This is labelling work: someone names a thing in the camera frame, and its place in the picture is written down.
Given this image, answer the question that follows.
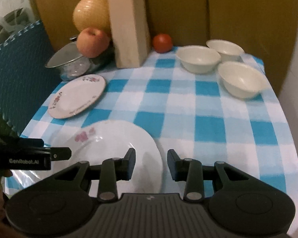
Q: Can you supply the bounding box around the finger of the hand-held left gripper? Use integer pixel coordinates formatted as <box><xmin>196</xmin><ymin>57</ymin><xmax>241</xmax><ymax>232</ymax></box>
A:
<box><xmin>50</xmin><ymin>147</ymin><xmax>72</xmax><ymax>161</ymax></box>

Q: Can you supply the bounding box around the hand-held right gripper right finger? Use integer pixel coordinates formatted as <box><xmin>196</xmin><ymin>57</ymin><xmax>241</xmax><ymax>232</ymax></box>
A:
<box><xmin>167</xmin><ymin>149</ymin><xmax>250</xmax><ymax>202</ymax></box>

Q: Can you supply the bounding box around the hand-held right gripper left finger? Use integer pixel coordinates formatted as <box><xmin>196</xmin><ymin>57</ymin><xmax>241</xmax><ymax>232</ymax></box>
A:
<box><xmin>53</xmin><ymin>148</ymin><xmax>136</xmax><ymax>202</ymax></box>

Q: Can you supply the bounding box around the large white floral plate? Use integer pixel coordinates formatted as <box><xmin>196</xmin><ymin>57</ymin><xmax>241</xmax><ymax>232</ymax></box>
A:
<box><xmin>50</xmin><ymin>120</ymin><xmax>164</xmax><ymax>194</ymax></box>

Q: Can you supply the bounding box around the white bowl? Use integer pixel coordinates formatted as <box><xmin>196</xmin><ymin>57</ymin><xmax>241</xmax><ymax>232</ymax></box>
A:
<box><xmin>176</xmin><ymin>45</ymin><xmax>222</xmax><ymax>74</ymax></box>
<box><xmin>206</xmin><ymin>39</ymin><xmax>245</xmax><ymax>62</ymax></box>
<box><xmin>218</xmin><ymin>61</ymin><xmax>268</xmax><ymax>101</ymax></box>

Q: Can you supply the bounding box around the blue checked tablecloth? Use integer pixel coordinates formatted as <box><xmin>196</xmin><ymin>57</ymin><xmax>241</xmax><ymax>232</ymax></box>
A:
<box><xmin>4</xmin><ymin>45</ymin><xmax>298</xmax><ymax>228</ymax></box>

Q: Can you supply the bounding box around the small white floral plate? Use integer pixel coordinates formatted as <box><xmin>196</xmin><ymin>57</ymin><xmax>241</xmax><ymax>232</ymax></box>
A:
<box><xmin>48</xmin><ymin>75</ymin><xmax>107</xmax><ymax>119</ymax></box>

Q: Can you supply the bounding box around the teal foam mat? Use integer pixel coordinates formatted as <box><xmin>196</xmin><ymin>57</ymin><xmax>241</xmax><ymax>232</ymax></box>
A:
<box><xmin>0</xmin><ymin>20</ymin><xmax>63</xmax><ymax>137</ymax></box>

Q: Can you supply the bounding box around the steel pot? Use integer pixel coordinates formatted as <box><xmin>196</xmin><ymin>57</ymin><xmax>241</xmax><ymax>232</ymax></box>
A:
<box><xmin>59</xmin><ymin>46</ymin><xmax>115</xmax><ymax>80</ymax></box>

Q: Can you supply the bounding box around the red apple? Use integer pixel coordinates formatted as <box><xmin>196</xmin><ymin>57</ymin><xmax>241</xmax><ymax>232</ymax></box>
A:
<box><xmin>76</xmin><ymin>27</ymin><xmax>110</xmax><ymax>58</ymax></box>

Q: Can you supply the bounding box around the red tomato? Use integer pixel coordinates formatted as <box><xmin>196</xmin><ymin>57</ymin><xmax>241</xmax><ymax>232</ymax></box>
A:
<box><xmin>152</xmin><ymin>33</ymin><xmax>174</xmax><ymax>54</ymax></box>

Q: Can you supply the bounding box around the wooden knife block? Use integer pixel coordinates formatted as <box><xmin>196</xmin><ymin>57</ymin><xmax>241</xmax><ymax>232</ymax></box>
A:
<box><xmin>108</xmin><ymin>0</ymin><xmax>152</xmax><ymax>69</ymax></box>

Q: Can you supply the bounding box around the yellow onion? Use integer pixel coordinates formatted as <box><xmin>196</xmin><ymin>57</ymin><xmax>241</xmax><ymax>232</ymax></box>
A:
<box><xmin>73</xmin><ymin>0</ymin><xmax>113</xmax><ymax>34</ymax></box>

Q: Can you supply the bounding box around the brown wooden cabinet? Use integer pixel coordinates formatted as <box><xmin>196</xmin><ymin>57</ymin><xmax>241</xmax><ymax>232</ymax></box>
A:
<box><xmin>27</xmin><ymin>0</ymin><xmax>298</xmax><ymax>97</ymax></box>

